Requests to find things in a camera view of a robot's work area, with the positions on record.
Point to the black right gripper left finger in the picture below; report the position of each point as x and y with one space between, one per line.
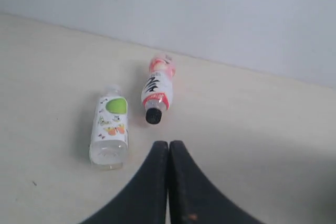
143 199

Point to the butterfly label clear bottle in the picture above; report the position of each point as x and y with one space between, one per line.
110 136

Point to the peach label bottle black cap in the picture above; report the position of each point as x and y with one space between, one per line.
157 93

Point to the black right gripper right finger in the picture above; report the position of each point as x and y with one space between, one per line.
192 196

